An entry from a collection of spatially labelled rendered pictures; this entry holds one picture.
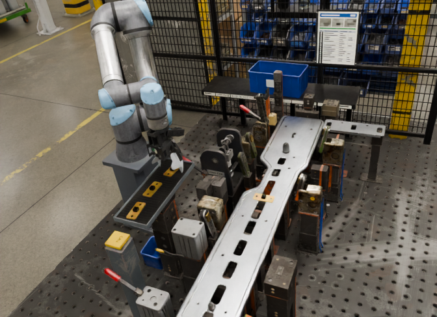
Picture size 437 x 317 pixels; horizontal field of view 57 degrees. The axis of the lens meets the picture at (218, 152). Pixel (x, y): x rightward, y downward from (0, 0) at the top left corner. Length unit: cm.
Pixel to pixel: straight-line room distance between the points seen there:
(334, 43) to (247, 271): 140
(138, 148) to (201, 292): 72
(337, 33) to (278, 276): 142
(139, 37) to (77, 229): 193
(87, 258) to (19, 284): 115
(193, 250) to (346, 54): 142
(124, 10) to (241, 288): 113
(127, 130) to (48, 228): 181
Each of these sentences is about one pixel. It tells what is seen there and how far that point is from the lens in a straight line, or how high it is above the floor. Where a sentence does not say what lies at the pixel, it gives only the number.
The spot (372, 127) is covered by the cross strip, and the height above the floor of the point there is 100.
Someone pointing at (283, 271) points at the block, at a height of 103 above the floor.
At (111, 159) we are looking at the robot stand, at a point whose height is 110.
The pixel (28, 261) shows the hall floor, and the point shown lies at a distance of 324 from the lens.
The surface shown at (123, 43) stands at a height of 76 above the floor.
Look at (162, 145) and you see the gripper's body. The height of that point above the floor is 132.
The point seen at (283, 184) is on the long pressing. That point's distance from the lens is 172.
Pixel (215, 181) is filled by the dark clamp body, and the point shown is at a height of 108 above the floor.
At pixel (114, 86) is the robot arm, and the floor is 152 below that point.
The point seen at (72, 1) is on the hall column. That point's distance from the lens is 913.
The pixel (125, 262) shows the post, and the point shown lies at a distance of 140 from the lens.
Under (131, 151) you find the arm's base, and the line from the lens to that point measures 179.
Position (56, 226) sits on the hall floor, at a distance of 340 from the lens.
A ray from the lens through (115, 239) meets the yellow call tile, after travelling 138.
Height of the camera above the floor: 210
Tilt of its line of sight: 35 degrees down
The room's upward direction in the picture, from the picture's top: 7 degrees counter-clockwise
